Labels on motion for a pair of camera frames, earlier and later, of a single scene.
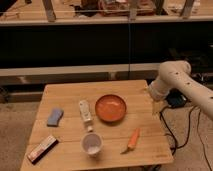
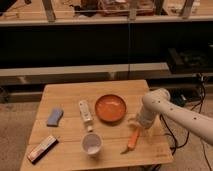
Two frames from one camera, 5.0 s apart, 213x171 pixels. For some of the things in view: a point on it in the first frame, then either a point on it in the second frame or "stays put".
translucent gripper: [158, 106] to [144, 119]
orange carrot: [132, 141] stays put
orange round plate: [110, 107] stays put
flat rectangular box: [42, 149] stays put
